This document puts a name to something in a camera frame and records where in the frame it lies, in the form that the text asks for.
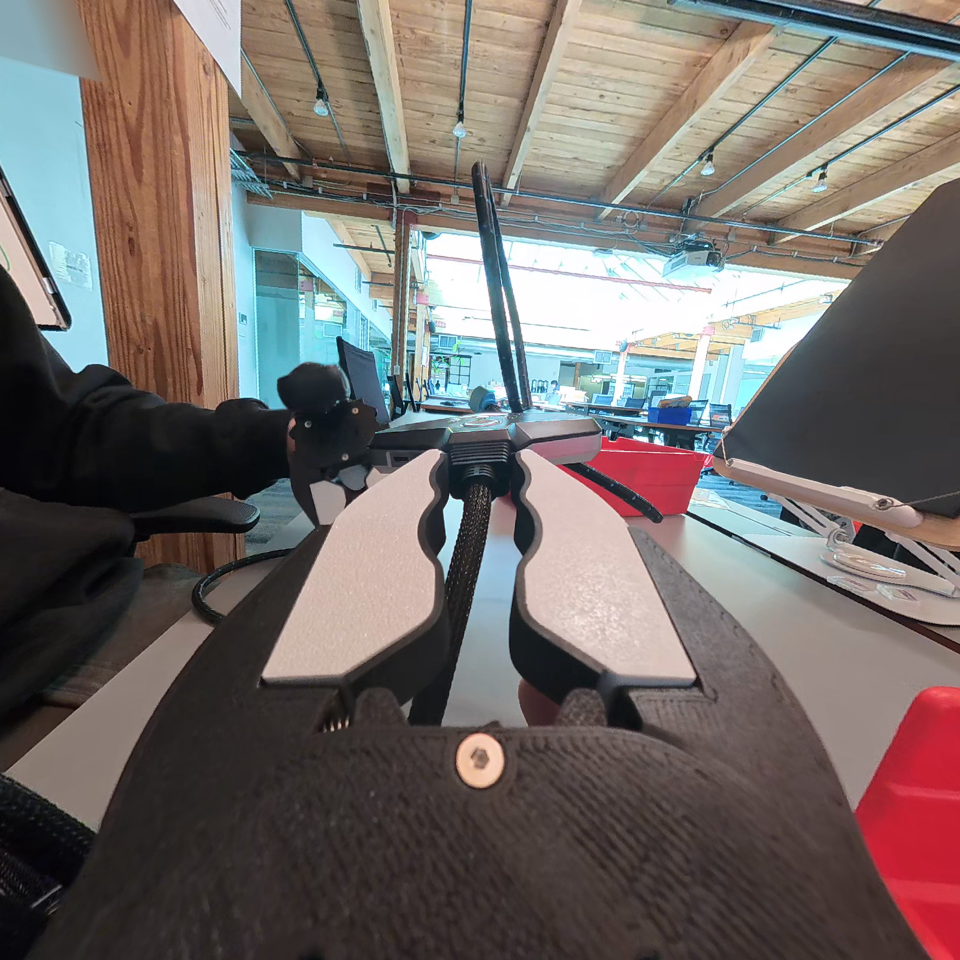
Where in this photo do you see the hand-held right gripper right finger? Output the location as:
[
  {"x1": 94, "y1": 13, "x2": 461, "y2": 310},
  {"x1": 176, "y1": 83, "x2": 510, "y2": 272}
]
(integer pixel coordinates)
[{"x1": 508, "y1": 448, "x2": 700, "y2": 706}]

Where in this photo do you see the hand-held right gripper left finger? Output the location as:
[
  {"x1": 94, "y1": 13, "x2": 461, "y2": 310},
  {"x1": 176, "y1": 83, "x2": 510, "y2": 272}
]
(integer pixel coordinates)
[{"x1": 260, "y1": 448, "x2": 453, "y2": 706}]

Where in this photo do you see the person's left forearm black sleeve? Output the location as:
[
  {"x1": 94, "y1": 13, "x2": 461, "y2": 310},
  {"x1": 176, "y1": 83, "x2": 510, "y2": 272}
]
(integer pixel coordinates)
[{"x1": 45, "y1": 363, "x2": 295, "y2": 513}]

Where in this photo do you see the white desk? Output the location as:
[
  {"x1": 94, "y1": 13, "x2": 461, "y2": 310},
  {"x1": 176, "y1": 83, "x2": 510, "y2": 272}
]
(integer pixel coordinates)
[{"x1": 7, "y1": 461, "x2": 960, "y2": 830}]

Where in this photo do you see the black office chair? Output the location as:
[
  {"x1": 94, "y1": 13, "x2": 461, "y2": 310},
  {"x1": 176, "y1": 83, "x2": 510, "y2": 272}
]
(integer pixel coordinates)
[{"x1": 336, "y1": 337, "x2": 391, "y2": 425}]

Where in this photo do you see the black chair armrest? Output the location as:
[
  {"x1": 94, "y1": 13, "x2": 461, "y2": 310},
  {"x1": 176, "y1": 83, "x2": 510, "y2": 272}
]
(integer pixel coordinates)
[{"x1": 127, "y1": 497, "x2": 261, "y2": 540}]

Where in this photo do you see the glass partition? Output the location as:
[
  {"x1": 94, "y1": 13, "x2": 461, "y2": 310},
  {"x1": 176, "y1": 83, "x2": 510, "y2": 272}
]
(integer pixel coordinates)
[{"x1": 253, "y1": 249, "x2": 350, "y2": 410}]

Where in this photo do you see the red plastic bin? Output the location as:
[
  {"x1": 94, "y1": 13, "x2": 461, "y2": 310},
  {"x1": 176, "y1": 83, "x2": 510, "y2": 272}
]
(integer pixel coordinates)
[
  {"x1": 855, "y1": 686, "x2": 960, "y2": 960},
  {"x1": 558, "y1": 436, "x2": 710, "y2": 519}
]

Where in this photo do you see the wooden pillar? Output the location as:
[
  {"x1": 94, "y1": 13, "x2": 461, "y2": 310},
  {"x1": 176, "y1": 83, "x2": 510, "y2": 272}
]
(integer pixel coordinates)
[{"x1": 77, "y1": 0, "x2": 245, "y2": 575}]

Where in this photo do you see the white folding stand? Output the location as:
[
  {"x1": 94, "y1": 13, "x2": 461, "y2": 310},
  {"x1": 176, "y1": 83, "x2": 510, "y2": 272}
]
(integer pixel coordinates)
[{"x1": 712, "y1": 456, "x2": 960, "y2": 599}]

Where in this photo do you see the person in black sleeve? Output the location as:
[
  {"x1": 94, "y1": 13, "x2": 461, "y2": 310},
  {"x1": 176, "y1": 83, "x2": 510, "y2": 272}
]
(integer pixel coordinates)
[{"x1": 0, "y1": 266, "x2": 145, "y2": 717}]

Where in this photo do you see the ceiling projector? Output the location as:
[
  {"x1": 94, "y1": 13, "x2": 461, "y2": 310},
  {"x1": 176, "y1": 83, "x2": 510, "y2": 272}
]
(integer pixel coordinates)
[{"x1": 663, "y1": 246, "x2": 725, "y2": 279}]

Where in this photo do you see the black laptop on white stand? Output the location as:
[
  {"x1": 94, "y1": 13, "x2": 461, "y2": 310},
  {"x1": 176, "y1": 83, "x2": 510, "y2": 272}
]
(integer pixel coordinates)
[{"x1": 712, "y1": 178, "x2": 960, "y2": 552}]

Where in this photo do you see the white paper sheet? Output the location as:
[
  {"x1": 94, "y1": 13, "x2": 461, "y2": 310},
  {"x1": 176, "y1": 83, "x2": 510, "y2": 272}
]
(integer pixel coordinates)
[{"x1": 172, "y1": 0, "x2": 243, "y2": 96}]

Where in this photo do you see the black thin cable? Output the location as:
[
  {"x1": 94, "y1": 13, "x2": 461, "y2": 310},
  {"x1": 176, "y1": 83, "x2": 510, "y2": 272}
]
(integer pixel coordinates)
[{"x1": 566, "y1": 461, "x2": 665, "y2": 525}]

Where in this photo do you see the black braided cable with plug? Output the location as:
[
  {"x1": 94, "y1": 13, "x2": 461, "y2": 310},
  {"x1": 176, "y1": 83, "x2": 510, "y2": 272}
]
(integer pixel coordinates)
[{"x1": 408, "y1": 442, "x2": 513, "y2": 727}]

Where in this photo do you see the black coiled cable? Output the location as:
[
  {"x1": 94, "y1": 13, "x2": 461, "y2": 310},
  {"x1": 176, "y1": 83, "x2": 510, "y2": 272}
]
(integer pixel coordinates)
[{"x1": 191, "y1": 547, "x2": 297, "y2": 625}]

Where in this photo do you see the black angular cable hub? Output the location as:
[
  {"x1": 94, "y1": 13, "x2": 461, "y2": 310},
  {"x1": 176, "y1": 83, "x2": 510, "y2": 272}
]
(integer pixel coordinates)
[{"x1": 369, "y1": 410, "x2": 603, "y2": 470}]

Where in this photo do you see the black looped cable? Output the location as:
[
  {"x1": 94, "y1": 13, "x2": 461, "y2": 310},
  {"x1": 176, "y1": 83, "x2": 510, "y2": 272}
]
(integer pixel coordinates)
[{"x1": 471, "y1": 161, "x2": 535, "y2": 415}]

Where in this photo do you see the wall notice paper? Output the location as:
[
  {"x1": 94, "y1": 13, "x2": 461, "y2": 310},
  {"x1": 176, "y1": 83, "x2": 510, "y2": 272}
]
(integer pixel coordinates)
[{"x1": 48, "y1": 241, "x2": 95, "y2": 292}]

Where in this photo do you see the monitor with black frame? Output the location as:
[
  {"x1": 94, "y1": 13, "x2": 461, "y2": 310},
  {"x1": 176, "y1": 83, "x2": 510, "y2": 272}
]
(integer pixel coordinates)
[{"x1": 0, "y1": 168, "x2": 72, "y2": 331}]

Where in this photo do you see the thick black braided cable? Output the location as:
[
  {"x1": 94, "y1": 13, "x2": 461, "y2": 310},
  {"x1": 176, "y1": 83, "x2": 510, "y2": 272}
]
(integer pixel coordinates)
[{"x1": 0, "y1": 772, "x2": 95, "y2": 905}]

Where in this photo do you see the black ceiling rail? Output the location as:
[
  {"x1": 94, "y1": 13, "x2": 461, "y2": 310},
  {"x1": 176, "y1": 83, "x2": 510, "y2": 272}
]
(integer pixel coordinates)
[{"x1": 671, "y1": 0, "x2": 960, "y2": 63}]

